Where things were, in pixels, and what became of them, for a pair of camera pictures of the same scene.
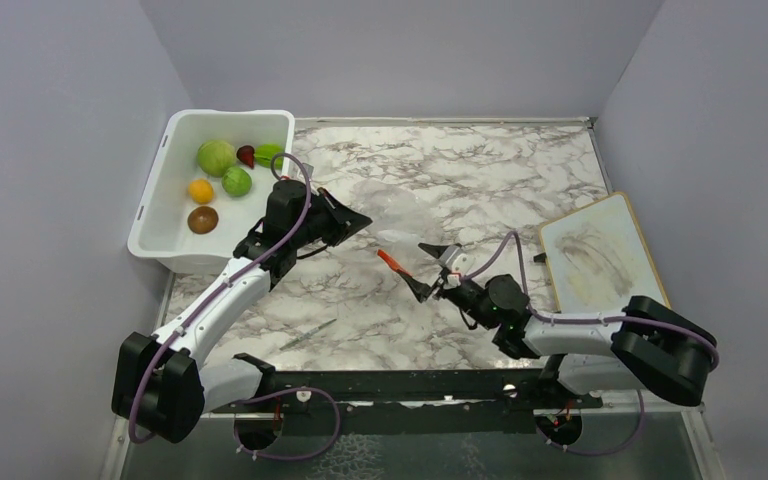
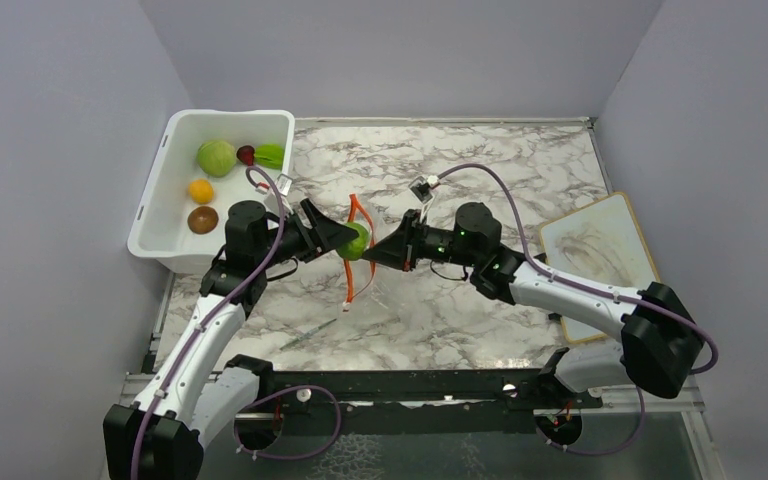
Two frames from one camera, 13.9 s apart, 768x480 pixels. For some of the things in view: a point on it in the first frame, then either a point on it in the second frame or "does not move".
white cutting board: x=598 y=259 does not move
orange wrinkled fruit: x=200 y=191 does not move
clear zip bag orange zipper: x=402 y=221 to x=365 y=274
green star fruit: x=264 y=153 does not move
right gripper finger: x=421 y=290 to x=393 y=253
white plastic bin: x=209 y=184 does not move
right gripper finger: x=436 y=250 to x=399 y=244
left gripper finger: x=349 y=216 to x=323 y=231
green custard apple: x=236 y=181 to x=356 y=248
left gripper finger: x=354 y=222 to x=332 y=236
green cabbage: x=216 y=156 does not move
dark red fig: x=246 y=155 does not move
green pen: x=308 y=334 does not move
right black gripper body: x=467 y=296 to x=431 y=243
